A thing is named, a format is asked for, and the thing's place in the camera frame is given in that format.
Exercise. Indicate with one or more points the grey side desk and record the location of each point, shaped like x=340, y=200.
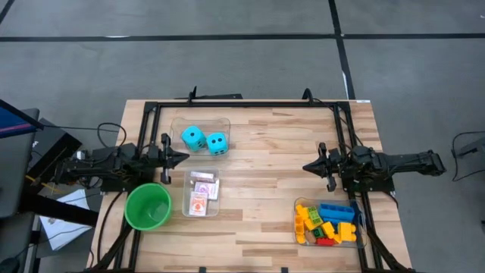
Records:
x=15, y=170

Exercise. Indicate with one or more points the black rear bracket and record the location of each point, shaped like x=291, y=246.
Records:
x=216, y=96

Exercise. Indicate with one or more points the black computer case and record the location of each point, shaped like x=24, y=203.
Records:
x=53, y=144

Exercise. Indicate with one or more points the white paper sheets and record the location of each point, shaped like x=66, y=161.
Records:
x=64, y=227

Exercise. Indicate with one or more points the lime green building brick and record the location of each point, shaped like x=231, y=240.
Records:
x=315, y=215

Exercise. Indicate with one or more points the white power adapter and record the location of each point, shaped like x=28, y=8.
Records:
x=80, y=154

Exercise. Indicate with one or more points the monitor with blue screen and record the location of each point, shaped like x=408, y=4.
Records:
x=15, y=121

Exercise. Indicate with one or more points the pink playing card deck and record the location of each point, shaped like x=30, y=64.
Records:
x=210, y=189

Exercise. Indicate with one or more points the small dark green brick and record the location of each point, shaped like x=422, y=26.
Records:
x=318, y=232

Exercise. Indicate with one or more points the clear rounded plastic bin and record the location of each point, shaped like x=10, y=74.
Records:
x=362, y=242

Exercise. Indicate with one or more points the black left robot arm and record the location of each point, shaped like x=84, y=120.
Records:
x=106, y=163

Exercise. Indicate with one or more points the tall clear plastic container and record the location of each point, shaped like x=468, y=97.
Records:
x=187, y=204

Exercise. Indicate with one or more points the large yellow building block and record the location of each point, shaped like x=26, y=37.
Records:
x=347, y=232

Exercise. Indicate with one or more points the orange playing card deck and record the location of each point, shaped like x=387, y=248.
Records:
x=198, y=204

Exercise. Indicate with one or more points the black floor beam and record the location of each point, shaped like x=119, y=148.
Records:
x=57, y=210

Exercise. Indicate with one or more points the teal foam die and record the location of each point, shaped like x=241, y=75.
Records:
x=193, y=138
x=217, y=143

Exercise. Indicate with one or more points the large blue building block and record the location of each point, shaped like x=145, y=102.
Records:
x=337, y=212

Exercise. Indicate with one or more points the black metal table frame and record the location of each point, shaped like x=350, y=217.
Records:
x=246, y=104

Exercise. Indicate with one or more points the brown wooden cylinder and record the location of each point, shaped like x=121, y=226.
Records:
x=310, y=237

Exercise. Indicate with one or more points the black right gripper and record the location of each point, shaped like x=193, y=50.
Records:
x=333, y=163

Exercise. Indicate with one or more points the grey floor device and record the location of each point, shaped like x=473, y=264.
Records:
x=473, y=149

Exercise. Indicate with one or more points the red building brick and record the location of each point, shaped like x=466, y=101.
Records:
x=326, y=242

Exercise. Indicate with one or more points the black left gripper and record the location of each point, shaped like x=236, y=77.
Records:
x=157, y=157

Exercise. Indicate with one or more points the green plastic bucket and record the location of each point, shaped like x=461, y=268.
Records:
x=148, y=206

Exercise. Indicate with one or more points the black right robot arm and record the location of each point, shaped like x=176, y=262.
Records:
x=398, y=163

